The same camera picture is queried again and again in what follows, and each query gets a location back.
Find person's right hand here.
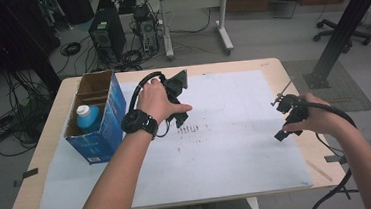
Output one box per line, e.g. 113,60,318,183
279,89,348,142

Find grey floor mat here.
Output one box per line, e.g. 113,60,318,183
281,54,371,118

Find thin black cable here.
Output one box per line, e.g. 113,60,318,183
315,129,346,160

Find black office chair base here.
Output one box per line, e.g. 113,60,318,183
311,15,371,50

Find blue cardboard box with dividers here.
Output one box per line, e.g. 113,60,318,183
59,67,133,167

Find grey tape piece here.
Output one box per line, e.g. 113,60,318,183
323,153,349,167

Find thick black gripper cable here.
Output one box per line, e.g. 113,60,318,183
300,95,365,209

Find bundle of black floor cables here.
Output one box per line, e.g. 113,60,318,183
0,66,63,159

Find blue bottle with white cap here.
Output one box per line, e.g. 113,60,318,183
74,103,105,135

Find black looped gripper cable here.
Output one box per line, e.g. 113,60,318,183
125,70,173,141

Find person's left hand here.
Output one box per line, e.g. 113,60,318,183
134,74,195,128

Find black metal post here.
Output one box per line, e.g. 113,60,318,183
297,0,371,91

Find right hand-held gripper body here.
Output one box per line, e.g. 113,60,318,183
268,78,310,126

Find black computer tower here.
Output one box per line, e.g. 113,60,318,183
86,6,129,66

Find black wristwatch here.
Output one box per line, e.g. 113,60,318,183
119,107,161,143

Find white paper mat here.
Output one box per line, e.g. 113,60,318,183
26,65,315,209

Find white table leg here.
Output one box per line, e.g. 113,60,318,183
245,196,262,209

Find black tape strip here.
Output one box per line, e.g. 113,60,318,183
11,167,40,188

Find small coil of black cable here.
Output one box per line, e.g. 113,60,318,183
59,40,83,58

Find grey computer tower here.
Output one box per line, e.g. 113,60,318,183
132,2,161,55

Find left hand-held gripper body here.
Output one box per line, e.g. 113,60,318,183
159,68,192,107

